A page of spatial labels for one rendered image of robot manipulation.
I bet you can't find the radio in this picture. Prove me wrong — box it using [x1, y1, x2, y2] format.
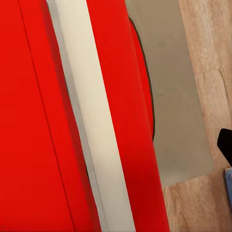
[0, 0, 170, 232]

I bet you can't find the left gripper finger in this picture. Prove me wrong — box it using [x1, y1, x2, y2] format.
[217, 128, 232, 166]

